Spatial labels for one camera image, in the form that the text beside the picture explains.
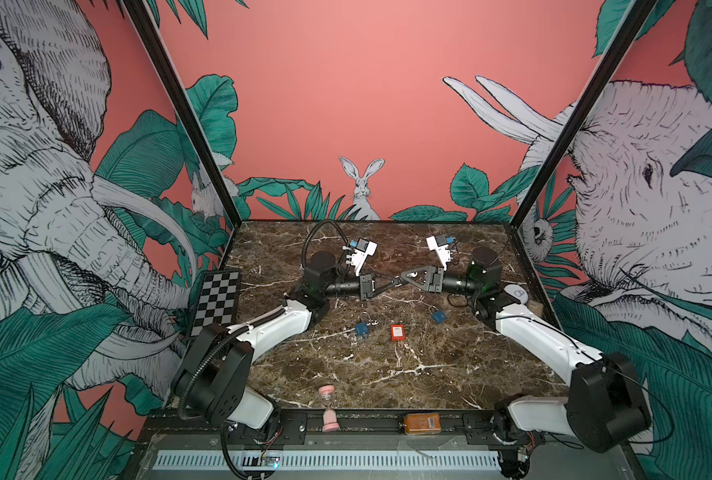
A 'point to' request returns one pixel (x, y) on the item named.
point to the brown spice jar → (537, 308)
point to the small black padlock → (396, 281)
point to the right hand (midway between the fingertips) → (403, 277)
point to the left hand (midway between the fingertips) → (398, 283)
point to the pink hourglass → (330, 424)
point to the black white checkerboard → (217, 300)
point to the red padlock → (397, 333)
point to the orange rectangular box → (422, 423)
